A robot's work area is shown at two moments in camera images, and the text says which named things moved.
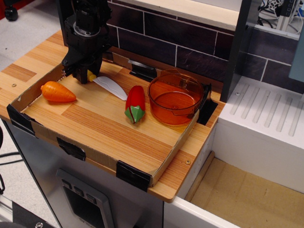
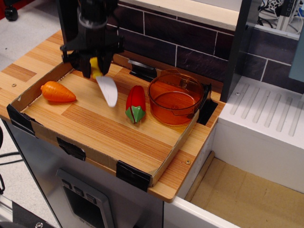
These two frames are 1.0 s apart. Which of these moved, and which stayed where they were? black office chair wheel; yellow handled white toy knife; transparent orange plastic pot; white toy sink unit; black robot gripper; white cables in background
Moved: black robot gripper; yellow handled white toy knife
Stayed: transparent orange plastic pot; white toy sink unit; black office chair wheel; white cables in background
